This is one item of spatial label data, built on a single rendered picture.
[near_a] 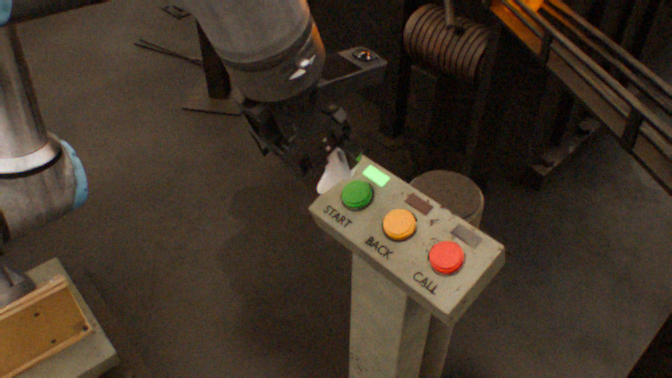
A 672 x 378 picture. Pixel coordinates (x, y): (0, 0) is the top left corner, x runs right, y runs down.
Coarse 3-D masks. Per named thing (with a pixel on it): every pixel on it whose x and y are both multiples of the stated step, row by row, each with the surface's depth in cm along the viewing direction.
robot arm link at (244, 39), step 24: (168, 0) 48; (192, 0) 44; (216, 0) 43; (240, 0) 43; (264, 0) 44; (288, 0) 46; (216, 24) 45; (240, 24) 45; (264, 24) 46; (288, 24) 47; (216, 48) 49; (240, 48) 47; (264, 48) 47; (288, 48) 48
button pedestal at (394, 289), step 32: (384, 192) 77; (416, 192) 76; (320, 224) 81; (352, 224) 76; (416, 224) 73; (448, 224) 73; (352, 256) 80; (384, 256) 72; (416, 256) 71; (480, 256) 69; (352, 288) 85; (384, 288) 78; (416, 288) 69; (448, 288) 68; (480, 288) 71; (352, 320) 90; (384, 320) 82; (416, 320) 82; (448, 320) 69; (352, 352) 96; (384, 352) 87; (416, 352) 90
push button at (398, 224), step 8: (392, 216) 74; (400, 216) 74; (408, 216) 73; (384, 224) 74; (392, 224) 73; (400, 224) 73; (408, 224) 73; (392, 232) 73; (400, 232) 72; (408, 232) 72
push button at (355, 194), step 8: (352, 184) 78; (360, 184) 78; (344, 192) 77; (352, 192) 77; (360, 192) 77; (368, 192) 77; (344, 200) 77; (352, 200) 77; (360, 200) 76; (368, 200) 77; (352, 208) 77
